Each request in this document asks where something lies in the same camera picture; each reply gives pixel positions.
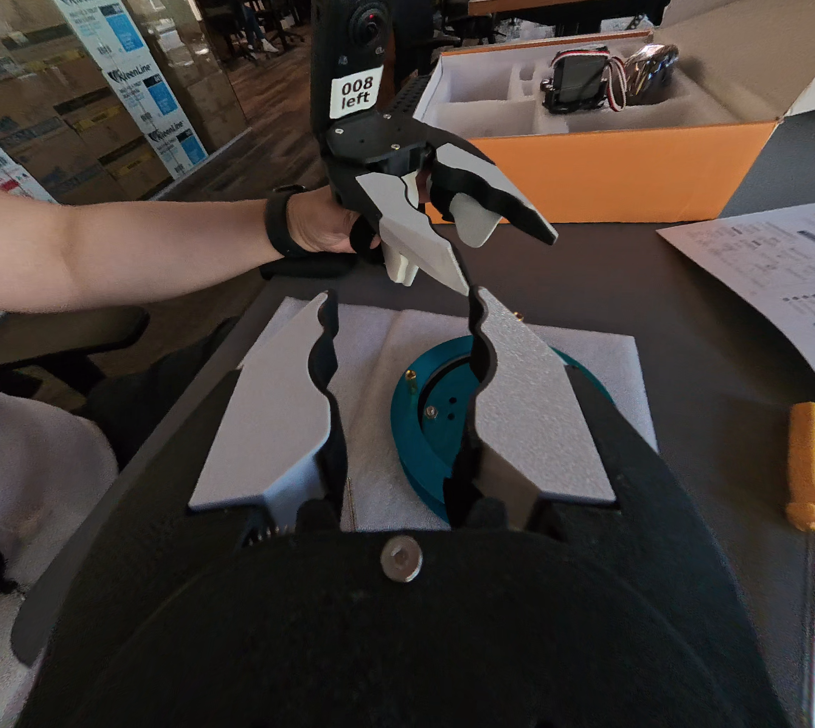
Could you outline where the black wristband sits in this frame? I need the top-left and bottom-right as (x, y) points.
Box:
(264, 183), (306, 258)

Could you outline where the white foam sheet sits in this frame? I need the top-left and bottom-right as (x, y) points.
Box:
(236, 295), (659, 534)

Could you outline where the dark shiny round part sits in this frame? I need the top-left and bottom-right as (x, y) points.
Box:
(624, 41), (682, 107)

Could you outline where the person's left hand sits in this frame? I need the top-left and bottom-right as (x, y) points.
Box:
(291, 183), (380, 258)

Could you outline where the dark grey desk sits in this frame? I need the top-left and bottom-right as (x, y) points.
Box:
(13, 111), (815, 728)

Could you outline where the blue round metal base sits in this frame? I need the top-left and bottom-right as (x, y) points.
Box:
(390, 334), (612, 523)

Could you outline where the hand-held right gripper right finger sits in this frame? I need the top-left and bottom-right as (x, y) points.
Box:
(459, 284), (618, 528)

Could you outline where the orange cardboard box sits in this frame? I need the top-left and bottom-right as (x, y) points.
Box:
(414, 0), (815, 226)

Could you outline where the black servo with wires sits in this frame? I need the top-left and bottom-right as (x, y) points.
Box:
(542, 47), (631, 115)

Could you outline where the printed instruction booklet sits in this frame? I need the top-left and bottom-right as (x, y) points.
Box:
(656, 204), (815, 372)

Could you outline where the blue disc with bearing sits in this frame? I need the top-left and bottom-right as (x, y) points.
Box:
(418, 353), (482, 474)

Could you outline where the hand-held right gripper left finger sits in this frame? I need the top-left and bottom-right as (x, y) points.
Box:
(188, 290), (350, 528)

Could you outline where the orange handled screwdriver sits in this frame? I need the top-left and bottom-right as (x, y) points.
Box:
(785, 401), (815, 535)

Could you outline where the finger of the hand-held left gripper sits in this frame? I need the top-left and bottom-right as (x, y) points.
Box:
(354, 172), (472, 296)
(424, 149), (560, 250)

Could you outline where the person's left forearm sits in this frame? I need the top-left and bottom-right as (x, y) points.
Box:
(0, 194), (275, 315)

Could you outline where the white box insert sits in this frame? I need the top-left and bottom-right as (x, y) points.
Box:
(427, 41), (765, 141)

